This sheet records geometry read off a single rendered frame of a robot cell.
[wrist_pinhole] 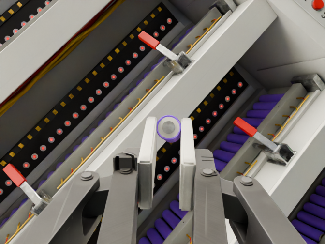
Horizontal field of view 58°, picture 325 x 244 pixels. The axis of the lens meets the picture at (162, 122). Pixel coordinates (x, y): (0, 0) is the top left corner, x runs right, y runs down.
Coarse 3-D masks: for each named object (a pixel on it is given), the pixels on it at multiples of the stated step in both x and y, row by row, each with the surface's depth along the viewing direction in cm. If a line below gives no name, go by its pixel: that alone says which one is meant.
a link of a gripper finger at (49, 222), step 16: (80, 176) 14; (96, 176) 14; (64, 192) 13; (80, 192) 13; (48, 208) 12; (64, 208) 12; (80, 208) 12; (32, 224) 11; (48, 224) 11; (64, 224) 11; (80, 224) 13; (96, 224) 14; (16, 240) 10; (32, 240) 10; (48, 240) 10; (64, 240) 11; (80, 240) 13
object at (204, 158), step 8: (200, 152) 18; (208, 152) 18; (200, 160) 17; (208, 160) 17; (224, 184) 15; (232, 184) 15; (224, 192) 14; (232, 192) 14; (224, 200) 14; (232, 200) 14; (224, 208) 14; (232, 208) 14; (240, 208) 14; (232, 216) 14; (240, 216) 14
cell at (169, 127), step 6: (162, 120) 21; (168, 120) 21; (174, 120) 21; (162, 126) 21; (168, 126) 21; (174, 126) 21; (180, 126) 21; (162, 132) 21; (168, 132) 21; (174, 132) 21; (180, 132) 21; (162, 138) 21; (168, 138) 21; (174, 138) 21
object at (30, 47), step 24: (24, 0) 56; (48, 0) 57; (72, 0) 40; (96, 0) 41; (120, 0) 55; (0, 24) 55; (24, 24) 56; (48, 24) 40; (72, 24) 40; (96, 24) 54; (0, 48) 44; (24, 48) 39; (48, 48) 40; (72, 48) 55; (0, 72) 38; (24, 72) 39; (0, 96) 38
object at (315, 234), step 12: (324, 168) 57; (324, 180) 56; (312, 192) 56; (324, 192) 54; (300, 204) 55; (312, 204) 54; (324, 204) 52; (288, 216) 55; (300, 216) 54; (312, 216) 52; (324, 216) 51; (300, 228) 52; (312, 228) 50; (324, 228) 49; (312, 240) 49; (324, 240) 47
